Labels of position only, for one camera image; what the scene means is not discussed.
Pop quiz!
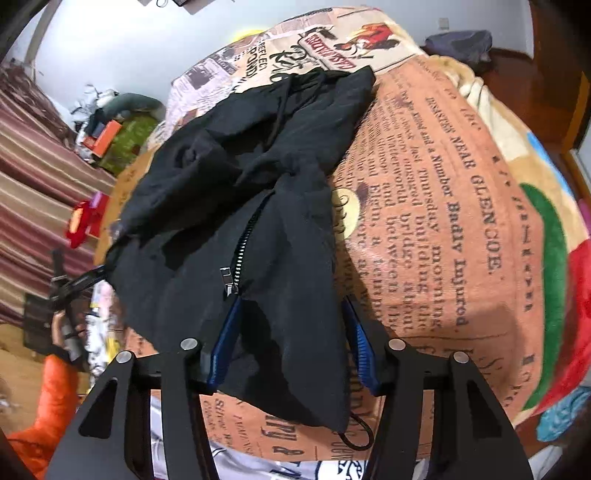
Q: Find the black zip jacket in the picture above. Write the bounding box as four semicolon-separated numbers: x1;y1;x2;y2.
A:
104;67;376;433

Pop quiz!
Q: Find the orange left sleeve forearm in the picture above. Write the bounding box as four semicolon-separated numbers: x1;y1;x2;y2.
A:
7;355;78;479

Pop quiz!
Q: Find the left hand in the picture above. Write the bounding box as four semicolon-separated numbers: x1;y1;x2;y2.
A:
51;311;87;352

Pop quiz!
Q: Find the red plush toy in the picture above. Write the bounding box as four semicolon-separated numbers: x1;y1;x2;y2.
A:
65;192;110;249

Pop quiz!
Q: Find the striped brown curtain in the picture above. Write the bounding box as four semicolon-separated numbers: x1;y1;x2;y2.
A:
1;62;114;326

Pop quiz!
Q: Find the colourful fleece blanket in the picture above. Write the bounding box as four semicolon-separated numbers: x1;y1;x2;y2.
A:
442;57;590;425

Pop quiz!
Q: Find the orange flat box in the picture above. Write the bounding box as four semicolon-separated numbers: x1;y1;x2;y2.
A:
82;120;122;158

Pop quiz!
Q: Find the green patterned storage box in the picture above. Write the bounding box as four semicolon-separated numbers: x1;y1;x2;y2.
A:
98;113;158;176

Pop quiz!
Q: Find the newspaper print bed blanket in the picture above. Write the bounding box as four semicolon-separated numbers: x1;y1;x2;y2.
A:
94;5;546;480

